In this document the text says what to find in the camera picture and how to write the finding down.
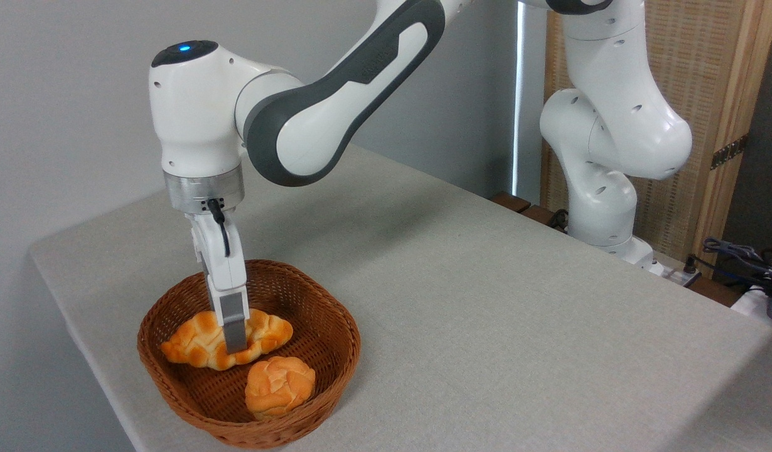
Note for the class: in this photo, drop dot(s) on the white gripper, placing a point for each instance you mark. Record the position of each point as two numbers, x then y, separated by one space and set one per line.
223 263

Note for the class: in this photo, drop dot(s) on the long braided bread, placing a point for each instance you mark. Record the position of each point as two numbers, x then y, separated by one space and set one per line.
191 342

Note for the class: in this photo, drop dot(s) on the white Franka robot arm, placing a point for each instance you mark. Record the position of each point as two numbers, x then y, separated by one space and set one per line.
310 119

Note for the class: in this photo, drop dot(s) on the round bread roll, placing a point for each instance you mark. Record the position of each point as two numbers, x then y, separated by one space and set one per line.
279 386

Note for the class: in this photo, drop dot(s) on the brown wicker basket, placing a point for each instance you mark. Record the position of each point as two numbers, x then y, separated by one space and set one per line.
323 326

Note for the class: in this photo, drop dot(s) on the grey linen tablecloth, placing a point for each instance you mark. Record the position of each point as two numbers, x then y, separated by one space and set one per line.
486 314

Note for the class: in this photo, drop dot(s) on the white plastic box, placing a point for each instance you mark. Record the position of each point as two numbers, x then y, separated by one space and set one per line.
750 304

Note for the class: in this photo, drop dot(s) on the black metal hinge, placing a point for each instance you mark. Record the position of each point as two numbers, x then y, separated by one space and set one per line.
729 152

